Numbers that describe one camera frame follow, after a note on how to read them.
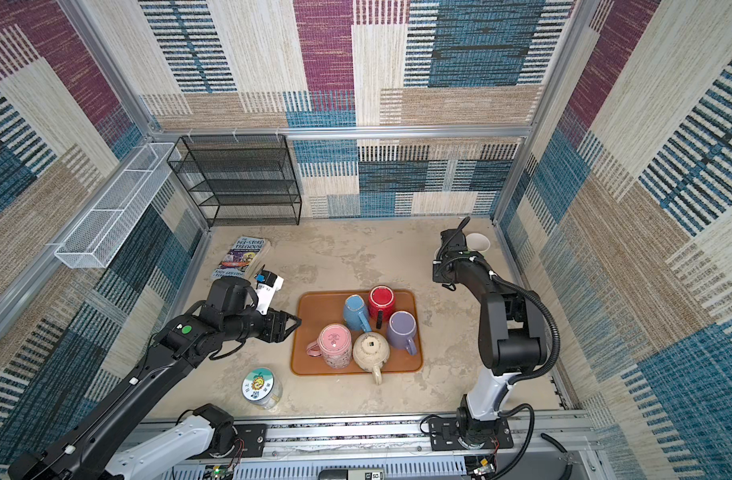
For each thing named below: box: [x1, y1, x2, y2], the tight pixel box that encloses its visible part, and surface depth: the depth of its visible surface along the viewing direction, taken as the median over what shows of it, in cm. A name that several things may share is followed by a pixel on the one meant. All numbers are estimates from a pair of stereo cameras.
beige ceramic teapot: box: [353, 332, 391, 385], surface depth 81 cm
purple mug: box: [386, 310, 417, 356], surface depth 85 cm
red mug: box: [368, 285, 396, 330], surface depth 91 cm
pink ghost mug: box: [306, 323, 353, 369], surface depth 81 cm
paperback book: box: [211, 236, 271, 280], surface depth 109 cm
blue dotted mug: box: [344, 294, 372, 334], surface depth 88 cm
